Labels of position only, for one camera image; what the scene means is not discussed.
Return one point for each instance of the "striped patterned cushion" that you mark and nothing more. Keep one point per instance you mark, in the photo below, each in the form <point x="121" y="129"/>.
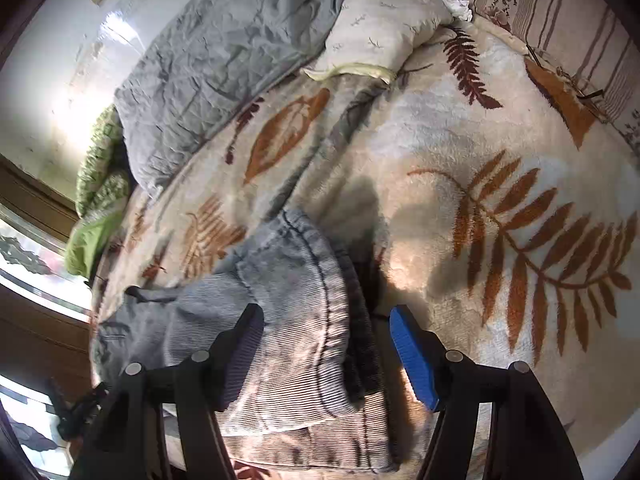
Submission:
<point x="550" y="0"/>

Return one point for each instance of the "wooden frame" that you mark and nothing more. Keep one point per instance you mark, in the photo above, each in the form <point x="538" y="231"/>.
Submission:
<point x="30" y="200"/>

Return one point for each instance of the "green patterned quilt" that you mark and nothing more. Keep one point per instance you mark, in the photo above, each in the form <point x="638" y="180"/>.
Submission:
<point x="100" y="160"/>

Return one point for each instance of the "black object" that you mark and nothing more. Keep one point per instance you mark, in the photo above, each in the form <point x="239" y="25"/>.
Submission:
<point x="75" y="410"/>

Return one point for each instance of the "cream leaf-print blanket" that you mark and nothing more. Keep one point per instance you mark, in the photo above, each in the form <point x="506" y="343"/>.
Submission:
<point x="450" y="135"/>

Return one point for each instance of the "grey quilted pillow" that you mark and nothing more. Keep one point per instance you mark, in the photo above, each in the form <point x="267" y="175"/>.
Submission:
<point x="225" y="50"/>

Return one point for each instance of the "white crumpled tissue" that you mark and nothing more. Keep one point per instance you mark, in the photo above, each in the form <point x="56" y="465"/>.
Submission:
<point x="457" y="6"/>

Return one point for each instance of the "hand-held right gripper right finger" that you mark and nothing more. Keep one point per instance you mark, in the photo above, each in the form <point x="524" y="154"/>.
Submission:
<point x="415" y="360"/>

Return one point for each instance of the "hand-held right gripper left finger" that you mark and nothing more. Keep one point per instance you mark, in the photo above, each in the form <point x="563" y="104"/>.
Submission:
<point x="245" y="355"/>

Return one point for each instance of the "grey denim jeans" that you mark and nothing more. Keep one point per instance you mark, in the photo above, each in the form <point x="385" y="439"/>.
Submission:
<point x="300" y="310"/>

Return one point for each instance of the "cream pillow with small print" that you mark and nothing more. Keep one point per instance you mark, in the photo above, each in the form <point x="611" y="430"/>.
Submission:
<point x="385" y="25"/>

